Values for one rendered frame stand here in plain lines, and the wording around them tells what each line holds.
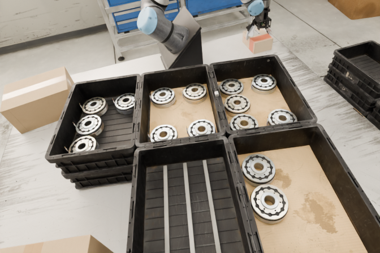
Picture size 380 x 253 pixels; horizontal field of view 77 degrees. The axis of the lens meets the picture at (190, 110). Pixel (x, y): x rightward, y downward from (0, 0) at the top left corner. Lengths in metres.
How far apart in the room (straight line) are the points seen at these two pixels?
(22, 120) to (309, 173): 1.24
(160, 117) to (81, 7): 2.88
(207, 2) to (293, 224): 2.54
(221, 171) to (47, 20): 3.37
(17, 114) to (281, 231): 1.19
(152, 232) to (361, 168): 0.78
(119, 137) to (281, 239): 0.65
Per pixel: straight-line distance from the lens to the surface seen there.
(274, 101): 1.04
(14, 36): 4.04
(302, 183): 0.84
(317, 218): 0.80
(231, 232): 0.75
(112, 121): 1.05
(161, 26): 1.21
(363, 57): 2.07
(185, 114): 0.98
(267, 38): 1.55
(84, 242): 0.75
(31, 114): 1.37
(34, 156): 1.30
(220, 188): 0.79
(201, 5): 2.94
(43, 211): 1.11
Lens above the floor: 1.54
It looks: 46 degrees down
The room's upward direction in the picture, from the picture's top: 9 degrees counter-clockwise
